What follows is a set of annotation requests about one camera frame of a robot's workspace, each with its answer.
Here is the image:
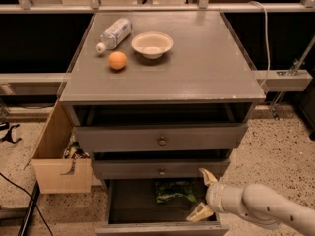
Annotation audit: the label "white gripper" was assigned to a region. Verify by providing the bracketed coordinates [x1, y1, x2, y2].
[186, 168, 245, 222]

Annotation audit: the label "green rice chip bag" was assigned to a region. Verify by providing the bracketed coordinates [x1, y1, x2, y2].
[155, 180, 197, 204]

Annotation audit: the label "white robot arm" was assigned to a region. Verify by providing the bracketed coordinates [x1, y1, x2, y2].
[187, 168, 315, 236]

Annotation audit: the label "grey top drawer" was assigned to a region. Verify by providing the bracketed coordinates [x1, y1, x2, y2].
[74, 124, 248, 152]

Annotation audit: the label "grey open bottom drawer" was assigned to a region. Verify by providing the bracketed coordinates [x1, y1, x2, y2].
[95, 178, 229, 236]

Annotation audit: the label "grey middle drawer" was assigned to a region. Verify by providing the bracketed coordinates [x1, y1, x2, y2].
[92, 158, 230, 180]

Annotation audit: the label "grey drawer cabinet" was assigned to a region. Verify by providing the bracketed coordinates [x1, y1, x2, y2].
[59, 10, 267, 182]

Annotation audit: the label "snack packets in box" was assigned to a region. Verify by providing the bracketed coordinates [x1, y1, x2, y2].
[63, 134, 89, 159]

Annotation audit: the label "light wooden box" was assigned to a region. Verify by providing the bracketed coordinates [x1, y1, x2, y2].
[31, 101, 93, 194]

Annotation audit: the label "white paper bowl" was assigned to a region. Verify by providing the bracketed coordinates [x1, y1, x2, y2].
[131, 31, 174, 59]

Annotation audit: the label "orange fruit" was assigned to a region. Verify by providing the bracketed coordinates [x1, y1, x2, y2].
[108, 51, 127, 70]

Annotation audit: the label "black floor bar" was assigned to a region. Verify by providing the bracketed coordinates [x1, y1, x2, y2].
[18, 183, 40, 236]

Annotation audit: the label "clear plastic water bottle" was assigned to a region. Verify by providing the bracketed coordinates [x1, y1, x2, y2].
[95, 18, 132, 53]

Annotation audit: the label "black clamp tool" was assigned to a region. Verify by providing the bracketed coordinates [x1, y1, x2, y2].
[0, 122, 21, 144]

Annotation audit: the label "aluminium frame rail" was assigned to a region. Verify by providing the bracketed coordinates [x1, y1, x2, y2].
[0, 3, 315, 14]

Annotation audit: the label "black floor cable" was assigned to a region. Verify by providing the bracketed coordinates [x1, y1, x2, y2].
[0, 172, 54, 236]

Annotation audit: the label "white hanging cable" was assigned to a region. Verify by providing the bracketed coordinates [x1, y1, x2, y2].
[248, 1, 272, 88]

